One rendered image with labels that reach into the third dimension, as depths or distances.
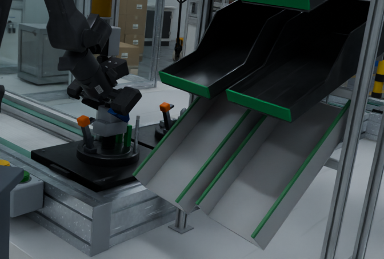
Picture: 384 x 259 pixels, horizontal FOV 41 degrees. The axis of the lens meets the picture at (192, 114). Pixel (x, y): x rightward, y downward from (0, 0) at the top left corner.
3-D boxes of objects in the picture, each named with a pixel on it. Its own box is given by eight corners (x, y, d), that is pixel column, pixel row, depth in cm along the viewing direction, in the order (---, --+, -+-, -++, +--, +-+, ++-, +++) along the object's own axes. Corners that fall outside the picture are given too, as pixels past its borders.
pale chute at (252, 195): (264, 251, 77) (252, 237, 74) (206, 216, 87) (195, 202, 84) (360, 115, 85) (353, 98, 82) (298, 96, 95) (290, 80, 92)
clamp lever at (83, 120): (90, 151, 109) (82, 120, 105) (83, 148, 110) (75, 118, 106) (102, 142, 111) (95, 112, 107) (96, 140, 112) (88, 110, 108)
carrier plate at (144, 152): (101, 195, 99) (102, 184, 98) (30, 158, 113) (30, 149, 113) (181, 169, 117) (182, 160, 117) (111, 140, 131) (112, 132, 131)
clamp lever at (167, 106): (169, 132, 128) (164, 107, 124) (163, 130, 129) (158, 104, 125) (178, 125, 130) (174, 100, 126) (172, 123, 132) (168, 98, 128)
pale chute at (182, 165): (189, 215, 86) (176, 202, 83) (144, 187, 96) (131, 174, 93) (282, 95, 94) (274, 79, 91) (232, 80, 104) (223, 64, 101)
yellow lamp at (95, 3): (99, 17, 124) (101, -4, 123) (86, 14, 127) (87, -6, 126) (115, 17, 128) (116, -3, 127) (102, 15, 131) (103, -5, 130)
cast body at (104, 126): (105, 137, 110) (107, 106, 108) (92, 132, 112) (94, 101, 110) (133, 131, 116) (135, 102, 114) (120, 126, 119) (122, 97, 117)
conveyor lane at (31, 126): (99, 236, 101) (102, 190, 99) (-86, 127, 151) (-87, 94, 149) (190, 199, 123) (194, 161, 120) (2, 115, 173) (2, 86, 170)
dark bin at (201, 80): (209, 100, 83) (199, 60, 79) (161, 83, 92) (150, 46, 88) (315, 31, 96) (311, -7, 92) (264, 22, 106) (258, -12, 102)
